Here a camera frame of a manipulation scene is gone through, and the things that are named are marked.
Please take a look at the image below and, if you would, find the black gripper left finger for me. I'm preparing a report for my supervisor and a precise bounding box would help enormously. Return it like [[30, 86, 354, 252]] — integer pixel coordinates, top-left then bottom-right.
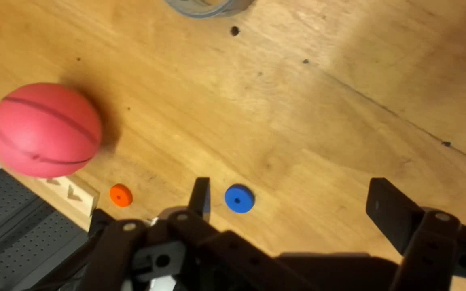
[[166, 176, 221, 244]]

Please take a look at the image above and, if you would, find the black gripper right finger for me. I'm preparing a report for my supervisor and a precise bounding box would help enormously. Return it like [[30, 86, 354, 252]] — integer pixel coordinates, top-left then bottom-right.
[[365, 176, 460, 255]]

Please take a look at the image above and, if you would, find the pink rubber ball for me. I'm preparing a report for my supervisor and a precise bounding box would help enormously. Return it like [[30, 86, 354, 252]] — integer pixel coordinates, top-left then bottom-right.
[[0, 81, 104, 179]]

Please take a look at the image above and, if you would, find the small blue disc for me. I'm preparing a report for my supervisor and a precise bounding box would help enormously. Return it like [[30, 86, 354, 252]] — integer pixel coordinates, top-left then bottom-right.
[[223, 183, 257, 215]]

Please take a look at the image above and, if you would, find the small orange disc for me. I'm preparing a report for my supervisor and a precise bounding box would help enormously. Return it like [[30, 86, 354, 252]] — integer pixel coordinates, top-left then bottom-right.
[[108, 183, 134, 208]]

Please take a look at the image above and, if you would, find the light wooden block strip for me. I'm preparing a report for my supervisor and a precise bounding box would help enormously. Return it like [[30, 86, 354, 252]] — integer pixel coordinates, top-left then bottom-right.
[[27, 173, 100, 233]]

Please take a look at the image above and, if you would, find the grey tape roll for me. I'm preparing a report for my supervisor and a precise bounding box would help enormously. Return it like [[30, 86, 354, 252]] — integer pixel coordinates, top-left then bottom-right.
[[163, 0, 257, 19]]

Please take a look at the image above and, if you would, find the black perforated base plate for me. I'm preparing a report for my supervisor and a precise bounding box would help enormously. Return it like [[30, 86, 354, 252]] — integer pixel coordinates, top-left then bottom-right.
[[0, 170, 103, 291]]

